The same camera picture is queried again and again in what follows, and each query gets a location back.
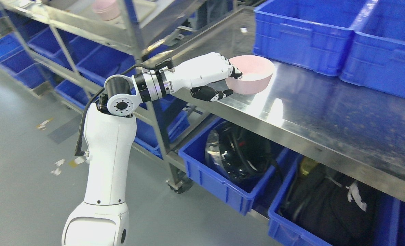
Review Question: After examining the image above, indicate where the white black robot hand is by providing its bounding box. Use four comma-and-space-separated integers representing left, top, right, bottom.
164, 52, 243, 101

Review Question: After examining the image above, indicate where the pink ikea bowl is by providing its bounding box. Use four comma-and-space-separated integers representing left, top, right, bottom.
226, 55, 275, 95

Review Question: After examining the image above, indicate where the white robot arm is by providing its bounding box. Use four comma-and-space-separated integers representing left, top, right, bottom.
61, 66, 185, 246

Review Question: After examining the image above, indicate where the stainless steel shelf rack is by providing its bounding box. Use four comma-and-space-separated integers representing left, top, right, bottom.
0, 0, 223, 194

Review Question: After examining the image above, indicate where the stack of pink bowls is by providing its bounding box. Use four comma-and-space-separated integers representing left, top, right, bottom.
91, 0, 121, 21

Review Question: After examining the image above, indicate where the blue crate top middle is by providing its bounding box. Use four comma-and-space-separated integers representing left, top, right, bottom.
339, 0, 405, 98

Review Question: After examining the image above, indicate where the blue crate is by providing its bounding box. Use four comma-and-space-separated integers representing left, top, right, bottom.
339, 0, 405, 98
253, 0, 367, 77

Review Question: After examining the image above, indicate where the black helmet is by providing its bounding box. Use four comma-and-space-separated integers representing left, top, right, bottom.
204, 121, 274, 185

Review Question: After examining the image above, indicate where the blue bin with helmet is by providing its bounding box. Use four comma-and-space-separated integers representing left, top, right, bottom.
178, 117, 298, 215

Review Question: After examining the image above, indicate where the blue crate top left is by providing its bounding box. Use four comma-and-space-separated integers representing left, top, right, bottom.
253, 0, 367, 77

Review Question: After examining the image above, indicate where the blue bin with black bag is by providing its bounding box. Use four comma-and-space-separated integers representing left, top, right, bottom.
268, 156, 405, 246

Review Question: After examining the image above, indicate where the stainless steel table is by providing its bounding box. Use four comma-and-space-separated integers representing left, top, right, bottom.
143, 5, 405, 209

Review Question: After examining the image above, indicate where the black bag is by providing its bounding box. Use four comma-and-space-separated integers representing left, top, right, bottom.
278, 164, 379, 246

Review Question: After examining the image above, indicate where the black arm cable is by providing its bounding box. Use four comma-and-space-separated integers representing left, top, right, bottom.
74, 58, 175, 157

